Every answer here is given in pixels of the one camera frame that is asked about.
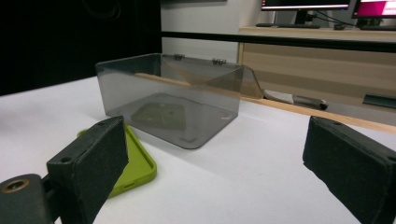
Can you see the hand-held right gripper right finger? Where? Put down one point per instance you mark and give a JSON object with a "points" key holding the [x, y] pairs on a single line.
{"points": [[351, 168]]}

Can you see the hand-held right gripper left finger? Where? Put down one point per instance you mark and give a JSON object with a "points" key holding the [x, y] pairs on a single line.
{"points": [[90, 168]]}

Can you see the transparent grey plastic box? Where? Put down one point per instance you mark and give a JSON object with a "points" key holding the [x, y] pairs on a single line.
{"points": [[174, 93]]}

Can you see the grey white object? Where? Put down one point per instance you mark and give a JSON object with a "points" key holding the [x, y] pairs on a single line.
{"points": [[289, 98]]}

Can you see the wooden desk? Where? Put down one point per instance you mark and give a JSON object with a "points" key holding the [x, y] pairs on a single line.
{"points": [[311, 68]]}

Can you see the black curtain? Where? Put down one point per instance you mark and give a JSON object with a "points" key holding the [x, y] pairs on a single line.
{"points": [[62, 40]]}

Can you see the black computer mouse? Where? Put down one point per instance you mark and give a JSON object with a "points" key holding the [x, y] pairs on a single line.
{"points": [[339, 27]]}

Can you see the black keyboard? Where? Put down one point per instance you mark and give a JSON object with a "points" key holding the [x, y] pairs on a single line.
{"points": [[286, 25], [378, 27]]}

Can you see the computer monitor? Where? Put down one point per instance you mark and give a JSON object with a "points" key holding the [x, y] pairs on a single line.
{"points": [[375, 7], [305, 3]]}

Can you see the white cabinet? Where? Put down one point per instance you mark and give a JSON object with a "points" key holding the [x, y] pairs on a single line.
{"points": [[199, 18]]}

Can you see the black frame bar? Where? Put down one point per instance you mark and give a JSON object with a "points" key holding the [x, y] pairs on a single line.
{"points": [[280, 40]]}

